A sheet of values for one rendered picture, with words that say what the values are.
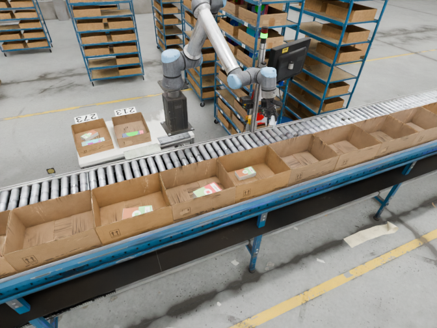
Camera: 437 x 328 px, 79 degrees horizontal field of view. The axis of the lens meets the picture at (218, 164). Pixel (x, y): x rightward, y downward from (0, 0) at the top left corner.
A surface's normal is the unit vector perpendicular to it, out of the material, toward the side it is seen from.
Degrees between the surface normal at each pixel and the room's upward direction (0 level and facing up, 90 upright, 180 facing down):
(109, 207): 1
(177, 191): 2
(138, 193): 89
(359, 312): 0
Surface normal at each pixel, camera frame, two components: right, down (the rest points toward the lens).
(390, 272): 0.02, -0.76
